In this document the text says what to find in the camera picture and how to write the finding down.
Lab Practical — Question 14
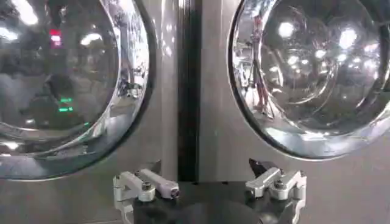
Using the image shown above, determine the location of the grey dryer with round door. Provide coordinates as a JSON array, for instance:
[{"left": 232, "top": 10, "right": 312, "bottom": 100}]
[
  {"left": 198, "top": 0, "right": 390, "bottom": 224},
  {"left": 0, "top": 0, "right": 183, "bottom": 224}
]

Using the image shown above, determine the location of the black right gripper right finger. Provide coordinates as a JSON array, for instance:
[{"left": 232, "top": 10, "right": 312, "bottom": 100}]
[{"left": 245, "top": 158, "right": 308, "bottom": 224}]

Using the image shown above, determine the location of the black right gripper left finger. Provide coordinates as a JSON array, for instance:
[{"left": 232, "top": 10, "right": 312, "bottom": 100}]
[{"left": 113, "top": 160, "right": 180, "bottom": 224}]

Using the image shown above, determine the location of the round glass dryer door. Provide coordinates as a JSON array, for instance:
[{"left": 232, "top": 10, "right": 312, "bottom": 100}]
[
  {"left": 0, "top": 0, "right": 158, "bottom": 181},
  {"left": 227, "top": 0, "right": 390, "bottom": 161}
]

